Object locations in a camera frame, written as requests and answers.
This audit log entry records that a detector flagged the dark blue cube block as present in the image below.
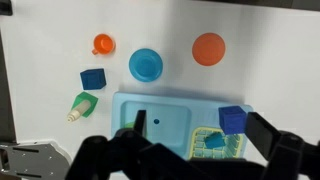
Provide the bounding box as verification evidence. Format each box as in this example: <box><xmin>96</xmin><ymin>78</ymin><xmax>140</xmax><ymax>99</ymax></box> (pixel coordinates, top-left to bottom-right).
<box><xmin>80</xmin><ymin>68</ymin><xmax>107</xmax><ymax>90</ymax></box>
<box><xmin>218</xmin><ymin>106</ymin><xmax>247</xmax><ymax>135</ymax></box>

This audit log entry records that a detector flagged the blue block in rack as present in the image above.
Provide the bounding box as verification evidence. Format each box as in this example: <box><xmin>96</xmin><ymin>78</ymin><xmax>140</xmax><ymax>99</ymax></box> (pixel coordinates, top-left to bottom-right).
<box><xmin>204</xmin><ymin>133</ymin><xmax>225</xmax><ymax>149</ymax></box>

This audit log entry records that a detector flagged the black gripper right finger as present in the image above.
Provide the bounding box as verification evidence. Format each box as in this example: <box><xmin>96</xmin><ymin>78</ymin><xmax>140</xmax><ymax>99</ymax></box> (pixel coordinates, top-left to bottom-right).
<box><xmin>245</xmin><ymin>112</ymin><xmax>281</xmax><ymax>159</ymax></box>

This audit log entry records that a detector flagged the orange toy cup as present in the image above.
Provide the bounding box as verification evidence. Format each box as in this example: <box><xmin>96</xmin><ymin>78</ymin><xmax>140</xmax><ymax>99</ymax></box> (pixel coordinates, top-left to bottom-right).
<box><xmin>92</xmin><ymin>34</ymin><xmax>116</xmax><ymax>55</ymax></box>

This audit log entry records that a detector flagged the light blue toy sink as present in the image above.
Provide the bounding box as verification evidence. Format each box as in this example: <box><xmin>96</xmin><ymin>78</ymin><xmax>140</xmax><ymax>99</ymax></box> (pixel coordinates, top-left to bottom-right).
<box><xmin>111</xmin><ymin>91</ymin><xmax>254</xmax><ymax>162</ymax></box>

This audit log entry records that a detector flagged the orange toy plate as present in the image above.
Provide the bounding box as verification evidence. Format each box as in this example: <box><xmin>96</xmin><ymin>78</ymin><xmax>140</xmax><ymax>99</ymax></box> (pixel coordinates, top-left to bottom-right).
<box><xmin>192</xmin><ymin>33</ymin><xmax>226</xmax><ymax>66</ymax></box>

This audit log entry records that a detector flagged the blue toy plate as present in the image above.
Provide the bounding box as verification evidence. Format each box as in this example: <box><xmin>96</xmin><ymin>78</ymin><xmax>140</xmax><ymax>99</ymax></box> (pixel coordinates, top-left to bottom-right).
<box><xmin>129</xmin><ymin>48</ymin><xmax>163</xmax><ymax>82</ymax></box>

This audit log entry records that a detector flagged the green block with wooden peg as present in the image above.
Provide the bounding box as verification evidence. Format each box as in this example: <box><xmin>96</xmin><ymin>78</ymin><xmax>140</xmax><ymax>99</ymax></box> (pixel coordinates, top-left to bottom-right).
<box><xmin>67</xmin><ymin>92</ymin><xmax>98</xmax><ymax>122</ymax></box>

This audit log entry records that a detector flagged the green toy in sink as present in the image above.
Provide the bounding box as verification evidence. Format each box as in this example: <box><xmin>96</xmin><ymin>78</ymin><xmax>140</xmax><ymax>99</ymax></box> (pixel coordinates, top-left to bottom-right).
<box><xmin>125</xmin><ymin>122</ymin><xmax>135</xmax><ymax>128</ymax></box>

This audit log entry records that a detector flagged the yellow toy plate rack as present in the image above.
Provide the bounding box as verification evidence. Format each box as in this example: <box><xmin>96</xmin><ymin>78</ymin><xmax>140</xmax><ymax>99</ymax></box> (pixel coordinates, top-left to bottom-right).
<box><xmin>189</xmin><ymin>127</ymin><xmax>247</xmax><ymax>159</ymax></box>

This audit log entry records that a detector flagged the grey metal mounting plate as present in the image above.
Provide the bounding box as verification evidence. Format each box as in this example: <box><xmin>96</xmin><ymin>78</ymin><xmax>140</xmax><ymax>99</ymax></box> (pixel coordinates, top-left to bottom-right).
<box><xmin>0</xmin><ymin>141</ymin><xmax>72</xmax><ymax>180</ymax></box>

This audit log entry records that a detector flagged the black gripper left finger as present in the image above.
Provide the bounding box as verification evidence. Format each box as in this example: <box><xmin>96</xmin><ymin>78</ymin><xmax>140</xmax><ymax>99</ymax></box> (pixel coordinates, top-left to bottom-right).
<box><xmin>133</xmin><ymin>110</ymin><xmax>147</xmax><ymax>136</ymax></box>

